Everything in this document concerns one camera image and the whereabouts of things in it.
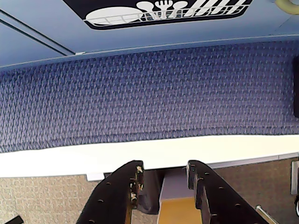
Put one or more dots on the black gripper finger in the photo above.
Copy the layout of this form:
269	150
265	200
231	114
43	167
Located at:
219	198
112	193

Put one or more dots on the yellow wooden block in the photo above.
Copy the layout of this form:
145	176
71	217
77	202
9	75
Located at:
177	207

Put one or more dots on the silver metal bolt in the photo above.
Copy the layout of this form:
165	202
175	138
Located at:
261	211

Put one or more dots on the small black flat object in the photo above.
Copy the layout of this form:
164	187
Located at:
15	220

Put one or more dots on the light blue toy kitchen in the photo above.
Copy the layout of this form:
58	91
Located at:
163	32

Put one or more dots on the white wall socket plate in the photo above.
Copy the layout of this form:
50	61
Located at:
294	177

